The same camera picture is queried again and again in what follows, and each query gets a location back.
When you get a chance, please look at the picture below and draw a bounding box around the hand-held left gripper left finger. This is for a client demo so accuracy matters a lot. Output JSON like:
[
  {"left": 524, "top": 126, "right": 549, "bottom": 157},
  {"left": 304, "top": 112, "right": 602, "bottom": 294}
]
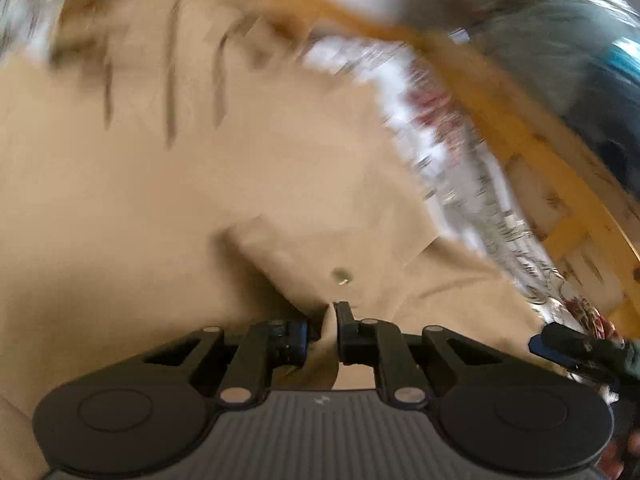
[{"left": 144, "top": 320, "right": 310, "bottom": 407}]

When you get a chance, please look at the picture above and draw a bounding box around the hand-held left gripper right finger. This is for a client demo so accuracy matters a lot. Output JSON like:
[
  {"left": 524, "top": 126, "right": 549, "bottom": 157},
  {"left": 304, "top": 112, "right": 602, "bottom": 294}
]
[{"left": 333, "top": 301, "right": 504, "bottom": 408}]

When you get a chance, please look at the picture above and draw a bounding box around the dark grey cloth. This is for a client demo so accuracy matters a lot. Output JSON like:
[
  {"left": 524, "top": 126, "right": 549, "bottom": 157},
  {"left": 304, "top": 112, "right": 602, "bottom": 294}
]
[{"left": 400, "top": 0, "right": 640, "bottom": 176}]

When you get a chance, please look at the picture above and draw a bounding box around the white floral satin bedspread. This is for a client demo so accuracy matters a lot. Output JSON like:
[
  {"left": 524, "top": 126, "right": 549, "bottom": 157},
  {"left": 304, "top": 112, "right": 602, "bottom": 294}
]
[{"left": 0, "top": 0, "right": 628, "bottom": 356}]

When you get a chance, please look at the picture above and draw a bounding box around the beige coat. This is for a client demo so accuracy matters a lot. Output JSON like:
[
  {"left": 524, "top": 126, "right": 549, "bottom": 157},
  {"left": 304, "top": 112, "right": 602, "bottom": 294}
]
[{"left": 0, "top": 0, "right": 566, "bottom": 480}]

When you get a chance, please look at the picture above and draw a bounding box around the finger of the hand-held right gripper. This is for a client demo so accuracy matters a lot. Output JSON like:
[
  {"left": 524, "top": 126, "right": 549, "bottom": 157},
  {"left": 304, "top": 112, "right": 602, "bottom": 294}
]
[{"left": 528, "top": 322, "right": 624, "bottom": 378}]

